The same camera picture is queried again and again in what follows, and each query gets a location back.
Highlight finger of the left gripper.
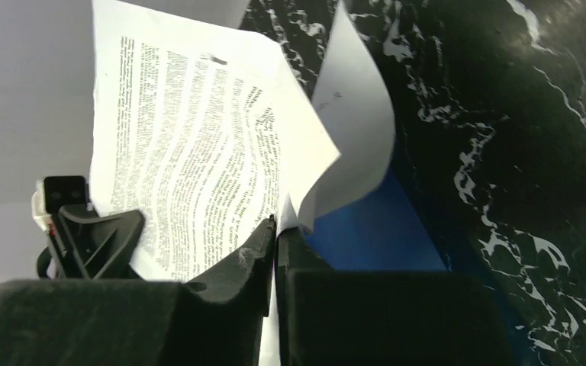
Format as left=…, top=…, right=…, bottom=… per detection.
left=47, top=204, right=145, bottom=280

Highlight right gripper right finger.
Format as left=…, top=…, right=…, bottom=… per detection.
left=275, top=230, right=517, bottom=365

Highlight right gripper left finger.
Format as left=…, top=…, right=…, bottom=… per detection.
left=0, top=218, right=275, bottom=365

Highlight blue plastic folder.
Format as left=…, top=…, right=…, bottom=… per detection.
left=306, top=172, right=446, bottom=271

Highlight white printed paper files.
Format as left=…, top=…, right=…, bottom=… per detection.
left=88, top=0, right=397, bottom=366

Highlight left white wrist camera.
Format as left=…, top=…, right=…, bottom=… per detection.
left=31, top=175, right=90, bottom=234

